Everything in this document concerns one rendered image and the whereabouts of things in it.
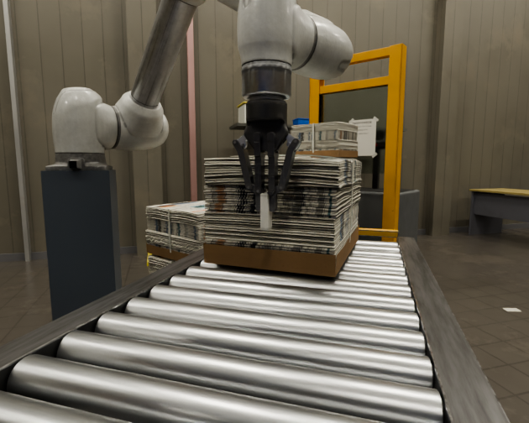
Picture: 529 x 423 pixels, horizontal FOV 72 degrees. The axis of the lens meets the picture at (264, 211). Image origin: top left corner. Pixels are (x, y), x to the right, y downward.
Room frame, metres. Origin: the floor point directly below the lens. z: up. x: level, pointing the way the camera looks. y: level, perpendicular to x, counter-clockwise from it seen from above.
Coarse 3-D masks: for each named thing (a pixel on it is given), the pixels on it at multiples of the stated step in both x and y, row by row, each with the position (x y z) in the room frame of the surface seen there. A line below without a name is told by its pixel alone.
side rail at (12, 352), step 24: (192, 264) 0.78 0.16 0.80; (120, 288) 0.62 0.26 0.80; (144, 288) 0.62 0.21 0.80; (72, 312) 0.52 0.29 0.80; (96, 312) 0.52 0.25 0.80; (120, 312) 0.55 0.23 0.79; (24, 336) 0.44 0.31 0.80; (48, 336) 0.44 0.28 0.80; (0, 360) 0.38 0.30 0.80; (0, 384) 0.36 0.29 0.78
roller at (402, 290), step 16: (192, 272) 0.74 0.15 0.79; (208, 272) 0.73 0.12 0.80; (224, 272) 0.73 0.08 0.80; (240, 272) 0.72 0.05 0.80; (256, 272) 0.72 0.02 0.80; (320, 288) 0.66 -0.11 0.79; (336, 288) 0.65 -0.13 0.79; (352, 288) 0.65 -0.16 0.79; (368, 288) 0.64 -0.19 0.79; (384, 288) 0.63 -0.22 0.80; (400, 288) 0.63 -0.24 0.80
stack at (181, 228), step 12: (168, 204) 1.72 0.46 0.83; (180, 204) 1.72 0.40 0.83; (192, 204) 1.73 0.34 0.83; (204, 204) 1.73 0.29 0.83; (156, 216) 1.61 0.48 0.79; (168, 216) 1.54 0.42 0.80; (180, 216) 1.50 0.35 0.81; (192, 216) 1.44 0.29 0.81; (204, 216) 1.45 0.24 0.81; (156, 228) 1.62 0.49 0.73; (168, 228) 1.56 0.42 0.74; (180, 228) 1.51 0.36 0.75; (192, 228) 1.46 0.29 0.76; (156, 240) 1.61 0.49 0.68; (168, 240) 1.55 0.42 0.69; (180, 240) 1.50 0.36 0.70; (192, 240) 1.45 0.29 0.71; (204, 240) 1.45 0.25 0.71; (180, 252) 1.51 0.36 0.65; (192, 252) 1.45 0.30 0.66; (156, 264) 1.62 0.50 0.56; (168, 264) 1.56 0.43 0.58
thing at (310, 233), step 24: (216, 168) 0.75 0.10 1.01; (240, 168) 0.74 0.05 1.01; (264, 168) 0.72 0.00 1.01; (312, 168) 0.68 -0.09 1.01; (336, 168) 0.67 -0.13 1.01; (216, 192) 0.76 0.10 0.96; (240, 192) 0.74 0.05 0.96; (288, 192) 0.70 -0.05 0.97; (312, 192) 0.69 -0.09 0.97; (336, 192) 0.67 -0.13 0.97; (216, 216) 0.76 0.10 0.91; (240, 216) 0.74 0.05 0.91; (288, 216) 0.71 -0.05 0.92; (312, 216) 0.69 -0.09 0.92; (336, 216) 0.68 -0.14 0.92; (216, 240) 0.76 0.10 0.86; (240, 240) 0.74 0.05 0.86; (264, 240) 0.72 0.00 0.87; (288, 240) 0.70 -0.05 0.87; (312, 240) 0.69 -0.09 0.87; (336, 240) 0.69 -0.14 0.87
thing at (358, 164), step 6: (354, 162) 0.88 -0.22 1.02; (360, 162) 0.98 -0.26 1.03; (354, 168) 0.89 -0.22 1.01; (360, 168) 1.00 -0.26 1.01; (354, 174) 0.88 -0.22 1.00; (360, 174) 1.00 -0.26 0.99; (354, 180) 0.88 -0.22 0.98; (360, 180) 1.01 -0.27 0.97; (354, 186) 0.91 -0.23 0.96; (360, 186) 1.00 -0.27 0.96; (354, 192) 0.90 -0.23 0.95; (354, 198) 0.90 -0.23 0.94; (354, 204) 0.91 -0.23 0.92; (354, 210) 0.94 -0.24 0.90; (354, 216) 0.95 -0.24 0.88; (354, 222) 0.96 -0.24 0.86; (354, 228) 0.95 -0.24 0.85
